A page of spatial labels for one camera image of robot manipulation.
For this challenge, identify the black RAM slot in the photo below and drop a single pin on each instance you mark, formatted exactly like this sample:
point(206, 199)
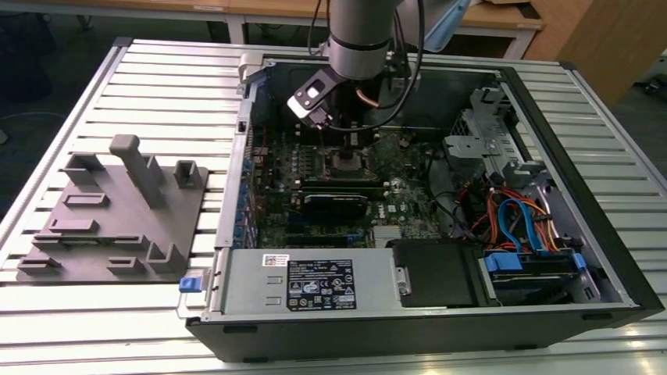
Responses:
point(345, 182)
point(345, 191)

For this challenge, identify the green motherboard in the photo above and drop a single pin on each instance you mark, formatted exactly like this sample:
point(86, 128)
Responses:
point(412, 211)

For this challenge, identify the wooden cabinet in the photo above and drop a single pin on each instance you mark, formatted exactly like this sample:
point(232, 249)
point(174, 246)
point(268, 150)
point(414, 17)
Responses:
point(600, 39)

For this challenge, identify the silver chipset heatsink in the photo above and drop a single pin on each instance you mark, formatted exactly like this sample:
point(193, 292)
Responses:
point(386, 232)

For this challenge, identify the black open PC case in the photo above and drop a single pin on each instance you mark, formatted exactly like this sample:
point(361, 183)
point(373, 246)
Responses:
point(365, 336)

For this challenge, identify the black plastic shroud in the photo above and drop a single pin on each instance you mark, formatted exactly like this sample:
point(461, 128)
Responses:
point(438, 273)

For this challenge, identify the CPU socket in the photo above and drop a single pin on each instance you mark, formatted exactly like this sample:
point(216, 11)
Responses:
point(329, 172)

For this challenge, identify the black expansion slot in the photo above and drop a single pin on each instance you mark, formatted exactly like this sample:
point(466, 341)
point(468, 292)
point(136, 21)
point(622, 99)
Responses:
point(324, 242)

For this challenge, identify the white-rimmed wrist camera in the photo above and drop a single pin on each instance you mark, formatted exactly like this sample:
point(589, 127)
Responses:
point(310, 93)

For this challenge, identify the wooden desk white frame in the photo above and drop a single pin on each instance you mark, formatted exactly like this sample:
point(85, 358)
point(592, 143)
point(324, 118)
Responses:
point(516, 17)
point(105, 3)

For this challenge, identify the silver-topped CPU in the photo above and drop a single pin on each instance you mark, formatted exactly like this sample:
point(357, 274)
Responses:
point(349, 163)

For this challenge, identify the blue case latch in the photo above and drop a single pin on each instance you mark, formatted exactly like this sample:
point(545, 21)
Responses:
point(189, 285)

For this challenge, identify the silver metal disk bay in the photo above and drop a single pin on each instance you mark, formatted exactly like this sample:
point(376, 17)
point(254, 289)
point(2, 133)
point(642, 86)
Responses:
point(464, 150)

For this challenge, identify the black graphics card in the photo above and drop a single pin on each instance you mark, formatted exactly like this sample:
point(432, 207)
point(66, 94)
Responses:
point(334, 207)

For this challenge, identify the silver power supply unit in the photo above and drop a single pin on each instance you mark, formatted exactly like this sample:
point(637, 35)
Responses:
point(250, 281)

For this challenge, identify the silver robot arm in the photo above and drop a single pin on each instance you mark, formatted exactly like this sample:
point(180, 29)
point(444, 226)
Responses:
point(360, 39)

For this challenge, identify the blue disk carrier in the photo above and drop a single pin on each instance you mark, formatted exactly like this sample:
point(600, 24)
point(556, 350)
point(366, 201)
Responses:
point(504, 262)

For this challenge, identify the grey parts rack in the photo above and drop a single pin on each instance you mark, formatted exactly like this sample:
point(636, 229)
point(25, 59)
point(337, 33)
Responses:
point(121, 234)

